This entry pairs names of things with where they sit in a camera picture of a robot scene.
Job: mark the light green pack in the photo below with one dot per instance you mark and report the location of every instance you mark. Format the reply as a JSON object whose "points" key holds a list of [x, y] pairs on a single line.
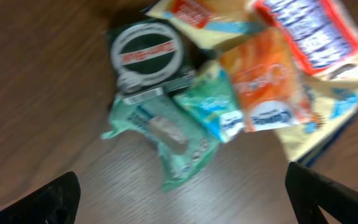
{"points": [[184, 147]]}

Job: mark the orange snack pack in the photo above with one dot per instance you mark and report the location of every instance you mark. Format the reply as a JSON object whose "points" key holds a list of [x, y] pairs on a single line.
{"points": [[268, 84]]}

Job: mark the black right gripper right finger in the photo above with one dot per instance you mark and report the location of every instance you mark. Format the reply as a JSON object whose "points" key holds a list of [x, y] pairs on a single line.
{"points": [[310, 193]]}

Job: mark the small teal tissue pack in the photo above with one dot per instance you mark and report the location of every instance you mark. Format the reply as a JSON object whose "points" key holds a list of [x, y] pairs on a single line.
{"points": [[211, 101]]}

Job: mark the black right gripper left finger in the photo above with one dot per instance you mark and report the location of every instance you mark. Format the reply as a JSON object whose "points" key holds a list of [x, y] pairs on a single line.
{"points": [[55, 203]]}

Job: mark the yellow snack bag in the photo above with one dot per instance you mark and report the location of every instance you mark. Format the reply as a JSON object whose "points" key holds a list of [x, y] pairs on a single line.
{"points": [[321, 37]]}

